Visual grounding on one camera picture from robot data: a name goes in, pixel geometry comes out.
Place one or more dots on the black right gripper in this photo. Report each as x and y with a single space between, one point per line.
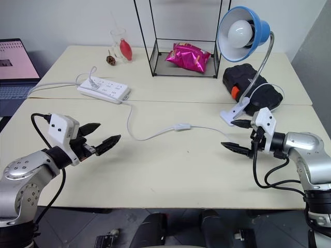
258 142

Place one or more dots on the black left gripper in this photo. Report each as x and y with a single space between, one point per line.
78 148

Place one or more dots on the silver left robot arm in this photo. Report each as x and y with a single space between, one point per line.
20 168

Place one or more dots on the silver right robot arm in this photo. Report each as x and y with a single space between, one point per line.
307 152

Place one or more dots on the blue clip-on desk lamp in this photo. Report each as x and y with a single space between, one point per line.
261 28

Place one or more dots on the white power strip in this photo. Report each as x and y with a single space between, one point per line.
106 89

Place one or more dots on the black pouch with orange buckle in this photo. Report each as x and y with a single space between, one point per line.
240 75

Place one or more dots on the brown pine cone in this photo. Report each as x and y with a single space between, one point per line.
111 60

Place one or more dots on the red flower bud decoration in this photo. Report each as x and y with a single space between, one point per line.
126 49

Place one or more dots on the pink snack bag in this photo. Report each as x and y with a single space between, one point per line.
186 59

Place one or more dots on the dark rounded shape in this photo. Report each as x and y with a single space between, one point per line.
216 227
151 230

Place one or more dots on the clear drinking glass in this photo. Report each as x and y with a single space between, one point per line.
116 38

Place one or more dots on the white light bulb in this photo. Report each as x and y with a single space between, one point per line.
239 32

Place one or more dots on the laptop with pink screen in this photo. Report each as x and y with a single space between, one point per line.
15 62

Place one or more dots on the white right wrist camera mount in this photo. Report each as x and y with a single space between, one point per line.
266 121

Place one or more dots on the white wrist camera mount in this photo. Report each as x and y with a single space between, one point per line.
58 126
266 121

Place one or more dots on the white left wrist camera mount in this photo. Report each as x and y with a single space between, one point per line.
58 126

